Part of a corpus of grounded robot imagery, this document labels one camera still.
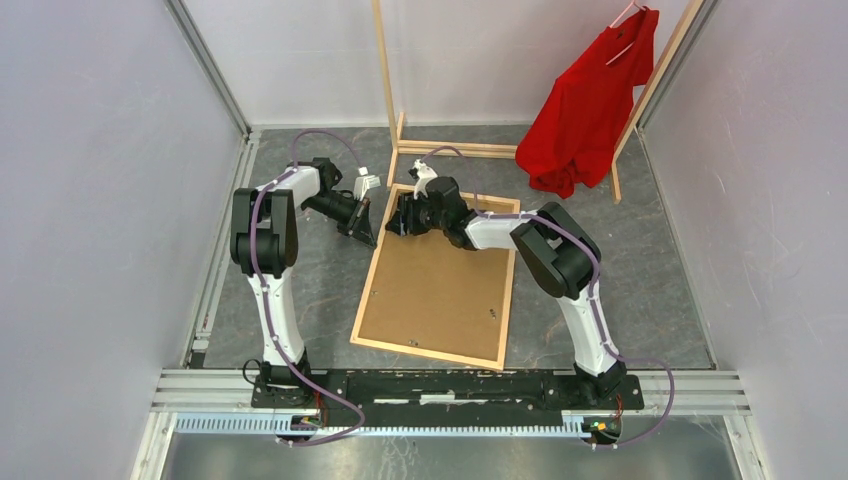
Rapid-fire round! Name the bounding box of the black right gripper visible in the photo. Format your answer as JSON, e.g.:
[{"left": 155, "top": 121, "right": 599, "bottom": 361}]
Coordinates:
[{"left": 384, "top": 191, "right": 447, "bottom": 238}]

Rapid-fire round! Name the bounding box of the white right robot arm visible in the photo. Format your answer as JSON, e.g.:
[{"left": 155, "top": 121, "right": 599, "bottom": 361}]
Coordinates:
[{"left": 385, "top": 176, "right": 627, "bottom": 408}]

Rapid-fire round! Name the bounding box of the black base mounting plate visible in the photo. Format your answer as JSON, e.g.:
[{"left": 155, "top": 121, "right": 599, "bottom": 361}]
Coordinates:
[{"left": 251, "top": 369, "right": 645, "bottom": 428}]

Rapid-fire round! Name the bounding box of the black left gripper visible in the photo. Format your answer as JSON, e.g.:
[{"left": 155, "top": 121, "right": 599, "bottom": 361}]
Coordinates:
[{"left": 303, "top": 193, "right": 378, "bottom": 250}]

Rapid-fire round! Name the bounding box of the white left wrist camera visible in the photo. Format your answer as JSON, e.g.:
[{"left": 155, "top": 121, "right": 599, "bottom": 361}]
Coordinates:
[{"left": 353, "top": 167, "right": 381, "bottom": 201}]

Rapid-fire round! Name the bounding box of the red t-shirt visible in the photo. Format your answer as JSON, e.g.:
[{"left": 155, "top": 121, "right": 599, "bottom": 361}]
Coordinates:
[{"left": 515, "top": 8, "right": 660, "bottom": 199}]

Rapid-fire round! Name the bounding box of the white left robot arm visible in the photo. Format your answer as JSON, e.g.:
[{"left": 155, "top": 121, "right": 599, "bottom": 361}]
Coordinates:
[{"left": 230, "top": 157, "right": 381, "bottom": 408}]

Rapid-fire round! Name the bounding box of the white slotted cable duct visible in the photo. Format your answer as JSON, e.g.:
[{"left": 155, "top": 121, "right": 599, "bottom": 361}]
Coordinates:
[{"left": 173, "top": 413, "right": 588, "bottom": 439}]

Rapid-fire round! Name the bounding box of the wooden clothes rack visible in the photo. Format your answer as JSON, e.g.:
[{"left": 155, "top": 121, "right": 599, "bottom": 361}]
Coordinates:
[{"left": 370, "top": 0, "right": 708, "bottom": 204}]

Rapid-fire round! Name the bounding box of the brown backing board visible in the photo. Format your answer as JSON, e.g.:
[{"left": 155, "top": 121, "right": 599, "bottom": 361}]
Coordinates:
[{"left": 357, "top": 190, "right": 515, "bottom": 363}]

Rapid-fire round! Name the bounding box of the pink clothes hanger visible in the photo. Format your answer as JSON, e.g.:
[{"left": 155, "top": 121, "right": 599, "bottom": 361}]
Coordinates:
[{"left": 606, "top": 0, "right": 648, "bottom": 66}]

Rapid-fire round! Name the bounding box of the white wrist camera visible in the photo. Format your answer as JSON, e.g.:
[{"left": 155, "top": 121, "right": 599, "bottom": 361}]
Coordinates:
[
  {"left": 353, "top": 167, "right": 381, "bottom": 201},
  {"left": 408, "top": 159, "right": 438, "bottom": 199}
]

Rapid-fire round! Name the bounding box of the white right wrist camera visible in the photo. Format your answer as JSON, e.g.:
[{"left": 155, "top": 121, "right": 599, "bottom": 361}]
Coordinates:
[{"left": 408, "top": 159, "right": 438, "bottom": 199}]

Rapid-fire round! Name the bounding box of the light wooden picture frame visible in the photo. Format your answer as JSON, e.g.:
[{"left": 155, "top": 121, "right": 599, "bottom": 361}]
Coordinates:
[{"left": 349, "top": 183, "right": 522, "bottom": 372}]

